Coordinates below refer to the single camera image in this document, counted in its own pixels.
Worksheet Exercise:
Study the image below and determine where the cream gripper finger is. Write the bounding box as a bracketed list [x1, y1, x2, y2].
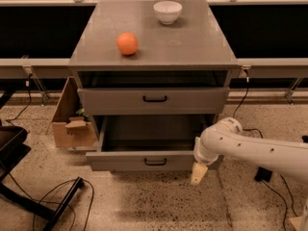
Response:
[191, 163, 208, 185]

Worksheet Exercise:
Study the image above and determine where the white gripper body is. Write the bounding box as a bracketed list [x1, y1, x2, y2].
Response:
[193, 138, 218, 166]

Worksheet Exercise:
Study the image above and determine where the grey drawer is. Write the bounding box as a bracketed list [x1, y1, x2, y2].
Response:
[87, 115, 218, 172]
[78, 88, 229, 115]

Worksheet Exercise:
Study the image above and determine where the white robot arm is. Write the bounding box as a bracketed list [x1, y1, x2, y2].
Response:
[191, 117, 308, 185]

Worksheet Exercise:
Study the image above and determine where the grey top drawer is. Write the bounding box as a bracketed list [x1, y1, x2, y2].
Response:
[78, 88, 229, 115]

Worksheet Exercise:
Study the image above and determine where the grey drawer cabinet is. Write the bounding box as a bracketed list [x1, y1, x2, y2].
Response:
[67, 0, 241, 173]

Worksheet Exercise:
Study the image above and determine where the black power adapter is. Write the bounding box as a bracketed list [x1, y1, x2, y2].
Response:
[254, 167, 272, 182]

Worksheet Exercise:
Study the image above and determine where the wooden board corner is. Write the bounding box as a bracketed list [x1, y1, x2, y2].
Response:
[290, 217, 301, 231]

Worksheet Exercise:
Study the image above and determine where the brown cardboard box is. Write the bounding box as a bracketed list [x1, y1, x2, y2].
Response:
[52, 77, 96, 147]

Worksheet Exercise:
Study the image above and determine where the orange fruit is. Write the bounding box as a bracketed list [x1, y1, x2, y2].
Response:
[116, 33, 139, 56]

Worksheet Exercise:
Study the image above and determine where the white bowl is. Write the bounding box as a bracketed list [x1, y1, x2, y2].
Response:
[153, 1, 182, 25]

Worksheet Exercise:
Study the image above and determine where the black chair base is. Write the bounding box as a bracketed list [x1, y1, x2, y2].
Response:
[0, 94, 95, 231]

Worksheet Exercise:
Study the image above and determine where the black cable right floor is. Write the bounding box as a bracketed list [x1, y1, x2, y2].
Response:
[232, 77, 299, 231]

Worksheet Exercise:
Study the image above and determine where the black cable floor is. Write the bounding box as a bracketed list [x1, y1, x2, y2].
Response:
[6, 171, 95, 231]
[232, 77, 299, 231]

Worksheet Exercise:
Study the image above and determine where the black cable left floor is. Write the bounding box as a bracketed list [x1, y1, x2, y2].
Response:
[6, 171, 95, 231]

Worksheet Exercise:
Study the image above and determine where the black cable left wall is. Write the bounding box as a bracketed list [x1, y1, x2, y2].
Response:
[5, 73, 34, 124]

